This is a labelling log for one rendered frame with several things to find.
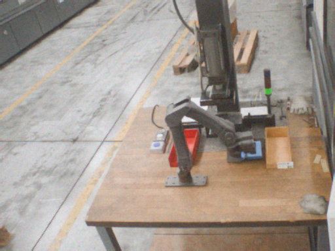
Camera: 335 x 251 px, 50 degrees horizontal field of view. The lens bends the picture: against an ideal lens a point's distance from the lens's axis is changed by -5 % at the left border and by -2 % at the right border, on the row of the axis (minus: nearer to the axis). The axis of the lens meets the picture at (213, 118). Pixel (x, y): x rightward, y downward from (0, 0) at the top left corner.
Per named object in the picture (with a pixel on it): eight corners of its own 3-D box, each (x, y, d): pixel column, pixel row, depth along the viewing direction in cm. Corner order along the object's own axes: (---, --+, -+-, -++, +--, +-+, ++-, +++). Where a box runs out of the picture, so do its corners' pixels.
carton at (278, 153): (266, 170, 177) (265, 157, 173) (265, 139, 198) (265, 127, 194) (293, 168, 175) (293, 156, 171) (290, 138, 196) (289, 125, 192)
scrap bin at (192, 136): (170, 167, 187) (167, 158, 184) (178, 138, 208) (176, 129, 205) (193, 167, 185) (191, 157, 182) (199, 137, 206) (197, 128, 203)
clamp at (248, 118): (244, 129, 207) (242, 114, 201) (244, 126, 210) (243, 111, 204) (271, 128, 204) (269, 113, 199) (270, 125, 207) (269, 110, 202)
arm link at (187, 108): (237, 123, 164) (178, 89, 155) (239, 134, 157) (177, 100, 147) (221, 142, 170) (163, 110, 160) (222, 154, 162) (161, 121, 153)
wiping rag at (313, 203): (296, 196, 160) (298, 216, 149) (296, 191, 159) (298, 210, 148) (327, 195, 158) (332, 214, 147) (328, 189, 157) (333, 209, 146)
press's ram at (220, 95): (200, 112, 195) (192, 60, 179) (206, 88, 216) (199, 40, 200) (235, 110, 192) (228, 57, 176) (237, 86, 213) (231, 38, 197)
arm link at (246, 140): (253, 139, 170) (249, 117, 163) (255, 151, 162) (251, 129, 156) (228, 144, 171) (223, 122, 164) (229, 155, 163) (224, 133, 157)
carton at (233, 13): (205, 31, 582) (201, 0, 555) (243, 29, 566) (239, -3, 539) (193, 47, 528) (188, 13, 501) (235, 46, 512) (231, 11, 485)
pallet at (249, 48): (196, 40, 590) (194, 32, 582) (258, 38, 565) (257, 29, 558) (173, 74, 493) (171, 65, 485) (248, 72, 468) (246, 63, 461)
